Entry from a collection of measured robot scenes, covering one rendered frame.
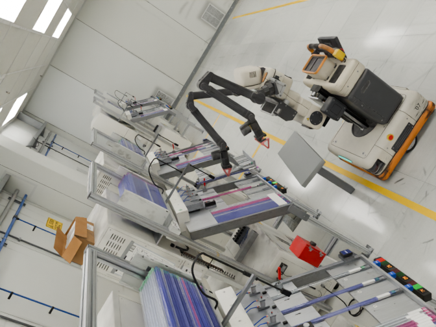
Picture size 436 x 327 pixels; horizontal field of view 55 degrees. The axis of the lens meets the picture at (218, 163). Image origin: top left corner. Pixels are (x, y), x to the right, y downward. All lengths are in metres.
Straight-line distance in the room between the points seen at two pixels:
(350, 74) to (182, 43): 7.93
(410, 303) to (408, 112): 1.71
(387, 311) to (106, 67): 9.31
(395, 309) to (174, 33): 9.39
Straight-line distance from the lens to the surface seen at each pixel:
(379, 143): 3.28
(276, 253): 2.96
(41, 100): 10.63
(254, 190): 3.18
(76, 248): 2.62
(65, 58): 10.52
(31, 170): 6.00
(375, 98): 3.20
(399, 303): 1.96
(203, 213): 2.94
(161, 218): 2.73
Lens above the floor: 2.24
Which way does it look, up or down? 21 degrees down
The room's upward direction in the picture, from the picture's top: 60 degrees counter-clockwise
